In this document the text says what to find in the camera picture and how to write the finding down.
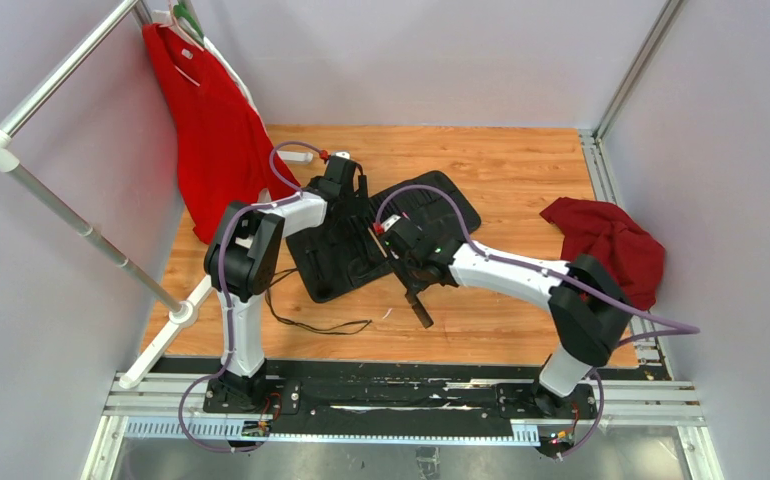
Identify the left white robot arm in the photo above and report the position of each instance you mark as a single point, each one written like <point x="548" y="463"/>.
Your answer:
<point x="241" y="262"/>

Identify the dark red crumpled cloth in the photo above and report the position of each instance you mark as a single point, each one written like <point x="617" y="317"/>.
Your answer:
<point x="633" y="257"/>

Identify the metal clothes rack pole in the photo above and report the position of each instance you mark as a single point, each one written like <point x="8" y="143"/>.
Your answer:
<point x="89" y="202"/>

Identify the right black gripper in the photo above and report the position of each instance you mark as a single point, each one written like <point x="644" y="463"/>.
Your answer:
<point x="413" y="285"/>

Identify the aluminium frame post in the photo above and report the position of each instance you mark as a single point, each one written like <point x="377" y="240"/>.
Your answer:
<point x="643" y="57"/>

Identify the green white hangers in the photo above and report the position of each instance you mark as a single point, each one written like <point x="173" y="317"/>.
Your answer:
<point x="177" y="18"/>

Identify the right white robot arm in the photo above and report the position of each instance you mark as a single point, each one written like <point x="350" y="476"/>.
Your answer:
<point x="588" y="309"/>

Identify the black comb brush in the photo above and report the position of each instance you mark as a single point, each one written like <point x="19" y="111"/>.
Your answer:
<point x="419" y="310"/>

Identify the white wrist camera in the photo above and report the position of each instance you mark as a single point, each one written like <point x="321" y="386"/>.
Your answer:
<point x="380" y="228"/>
<point x="326" y="155"/>

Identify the red hanging shirt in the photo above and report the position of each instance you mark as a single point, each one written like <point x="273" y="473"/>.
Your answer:
<point x="223" y="147"/>

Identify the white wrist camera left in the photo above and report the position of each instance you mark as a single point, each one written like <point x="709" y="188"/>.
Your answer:
<point x="326" y="155"/>

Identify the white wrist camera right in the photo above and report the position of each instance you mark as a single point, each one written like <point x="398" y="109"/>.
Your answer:
<point x="380" y="228"/>

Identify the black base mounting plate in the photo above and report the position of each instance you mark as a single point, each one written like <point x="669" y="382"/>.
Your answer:
<point x="398" y="400"/>

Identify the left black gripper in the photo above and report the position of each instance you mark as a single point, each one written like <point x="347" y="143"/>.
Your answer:
<point x="358" y="207"/>

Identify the black makeup brush roll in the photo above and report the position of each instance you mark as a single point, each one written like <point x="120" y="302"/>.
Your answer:
<point x="351" y="256"/>

